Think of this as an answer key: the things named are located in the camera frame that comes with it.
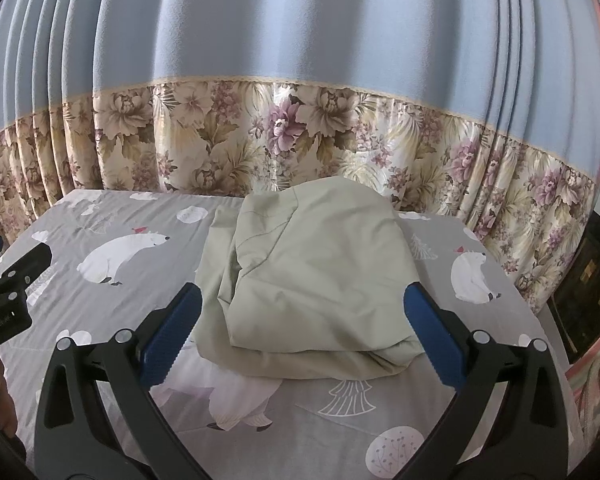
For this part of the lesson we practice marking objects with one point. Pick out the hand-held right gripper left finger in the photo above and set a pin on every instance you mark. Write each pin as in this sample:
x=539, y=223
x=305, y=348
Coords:
x=172, y=335

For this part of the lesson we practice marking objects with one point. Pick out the dark framed cabinet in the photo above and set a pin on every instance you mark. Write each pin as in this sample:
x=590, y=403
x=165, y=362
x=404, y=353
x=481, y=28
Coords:
x=587, y=290

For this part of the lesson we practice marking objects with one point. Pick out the grey animal print blanket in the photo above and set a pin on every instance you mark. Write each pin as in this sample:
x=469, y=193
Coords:
x=105, y=220

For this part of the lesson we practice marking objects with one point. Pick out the beige zip jacket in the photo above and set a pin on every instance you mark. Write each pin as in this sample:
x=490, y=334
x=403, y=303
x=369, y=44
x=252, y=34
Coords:
x=310, y=270

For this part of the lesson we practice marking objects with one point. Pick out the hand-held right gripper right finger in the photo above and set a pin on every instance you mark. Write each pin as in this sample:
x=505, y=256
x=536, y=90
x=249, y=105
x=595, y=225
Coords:
x=432, y=335

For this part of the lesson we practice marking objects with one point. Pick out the blue curtain with floral border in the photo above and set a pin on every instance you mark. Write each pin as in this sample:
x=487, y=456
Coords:
x=290, y=25

